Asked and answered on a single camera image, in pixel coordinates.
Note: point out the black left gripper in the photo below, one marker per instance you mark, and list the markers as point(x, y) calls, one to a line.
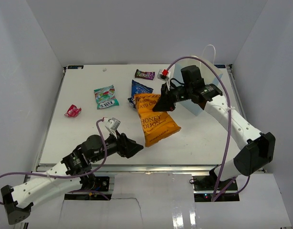
point(127, 147)

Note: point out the orange honey dijon chip bag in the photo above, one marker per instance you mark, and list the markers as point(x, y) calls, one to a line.
point(155, 125)

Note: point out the red crumpled candy wrapper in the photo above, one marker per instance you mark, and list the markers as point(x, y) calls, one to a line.
point(73, 111)

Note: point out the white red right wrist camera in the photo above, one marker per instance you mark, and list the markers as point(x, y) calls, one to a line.
point(163, 75)

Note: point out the teal Fox's candy bag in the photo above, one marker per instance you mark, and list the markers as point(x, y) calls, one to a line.
point(105, 97)

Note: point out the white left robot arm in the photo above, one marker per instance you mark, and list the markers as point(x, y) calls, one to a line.
point(74, 172)

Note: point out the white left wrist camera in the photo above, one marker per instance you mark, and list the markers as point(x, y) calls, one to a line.
point(112, 125)

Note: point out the blue corner label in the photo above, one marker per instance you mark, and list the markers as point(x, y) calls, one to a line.
point(75, 67)

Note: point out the aluminium front frame rail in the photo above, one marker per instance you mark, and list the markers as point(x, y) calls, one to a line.
point(157, 168)

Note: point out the blue kettle chip bag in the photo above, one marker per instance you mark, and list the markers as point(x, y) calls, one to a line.
point(138, 88)

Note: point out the light blue paper bag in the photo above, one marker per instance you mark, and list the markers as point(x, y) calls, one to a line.
point(208, 55)

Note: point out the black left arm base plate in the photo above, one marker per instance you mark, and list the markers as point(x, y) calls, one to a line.
point(101, 184)

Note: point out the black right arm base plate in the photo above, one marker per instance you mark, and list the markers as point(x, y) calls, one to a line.
point(204, 183)

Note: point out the brown purple M&M's pack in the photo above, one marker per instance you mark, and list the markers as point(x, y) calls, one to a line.
point(144, 75)

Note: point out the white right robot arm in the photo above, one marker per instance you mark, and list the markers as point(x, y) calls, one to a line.
point(256, 148)

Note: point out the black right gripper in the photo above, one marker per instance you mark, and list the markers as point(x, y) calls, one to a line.
point(166, 102)

